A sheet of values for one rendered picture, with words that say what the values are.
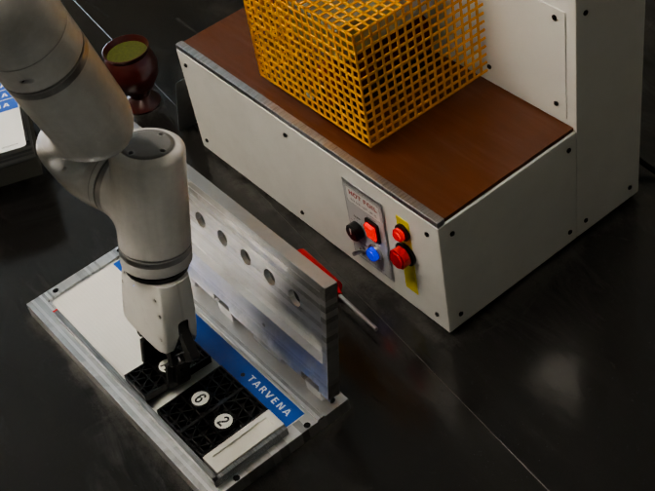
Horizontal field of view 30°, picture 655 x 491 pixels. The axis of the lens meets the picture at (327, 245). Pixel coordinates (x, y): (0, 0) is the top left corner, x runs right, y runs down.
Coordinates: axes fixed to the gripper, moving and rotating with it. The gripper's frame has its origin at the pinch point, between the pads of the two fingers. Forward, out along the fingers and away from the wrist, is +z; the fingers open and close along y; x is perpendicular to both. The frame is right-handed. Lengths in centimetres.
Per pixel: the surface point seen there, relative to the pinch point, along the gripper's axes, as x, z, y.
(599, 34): 50, -38, 20
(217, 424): -0.4, 1.5, 11.9
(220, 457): -2.8, 2.2, 15.9
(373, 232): 26.4, -12.5, 8.1
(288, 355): 10.3, -3.6, 11.8
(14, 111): 8, -7, -54
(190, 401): -0.8, 1.6, 6.6
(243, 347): 9.3, 0.4, 3.5
